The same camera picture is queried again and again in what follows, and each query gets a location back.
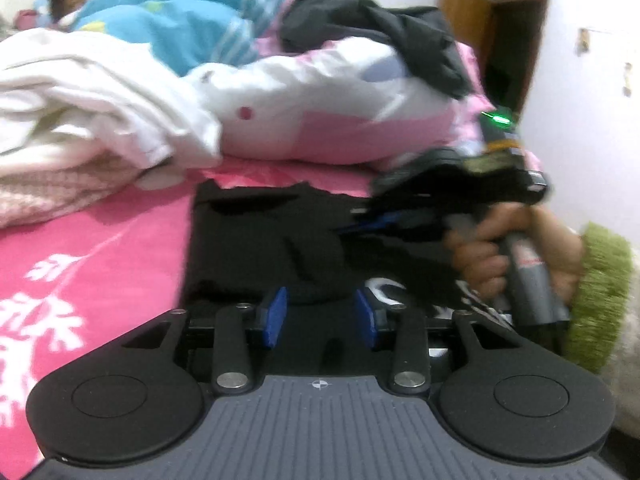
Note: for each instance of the pink white houndstooth blanket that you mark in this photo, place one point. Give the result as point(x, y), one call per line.
point(40, 196)

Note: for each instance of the pink white patterned duvet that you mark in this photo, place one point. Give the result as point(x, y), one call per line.
point(350, 102)

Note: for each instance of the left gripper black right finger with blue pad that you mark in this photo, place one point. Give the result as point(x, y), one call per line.
point(493, 389)

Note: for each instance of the black t-shirt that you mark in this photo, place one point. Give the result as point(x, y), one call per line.
point(246, 243)

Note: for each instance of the pink floral bed blanket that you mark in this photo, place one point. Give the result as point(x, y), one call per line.
point(75, 282)

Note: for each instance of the brown wooden door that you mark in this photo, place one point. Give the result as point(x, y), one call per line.
point(505, 36)

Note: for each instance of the white crumpled sheet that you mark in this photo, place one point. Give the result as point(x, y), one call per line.
point(69, 96)

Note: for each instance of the dark grey garment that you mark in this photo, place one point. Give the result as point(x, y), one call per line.
point(420, 35)

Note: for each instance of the sleeping person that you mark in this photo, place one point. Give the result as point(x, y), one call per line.
point(46, 13)

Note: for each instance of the green fuzzy sleeve forearm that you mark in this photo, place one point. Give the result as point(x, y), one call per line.
point(604, 332)

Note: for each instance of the right hand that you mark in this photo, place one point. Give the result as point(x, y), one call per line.
point(478, 260)

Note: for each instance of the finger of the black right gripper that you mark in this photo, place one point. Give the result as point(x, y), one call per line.
point(365, 219)

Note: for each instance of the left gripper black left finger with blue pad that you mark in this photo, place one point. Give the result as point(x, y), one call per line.
point(142, 392)

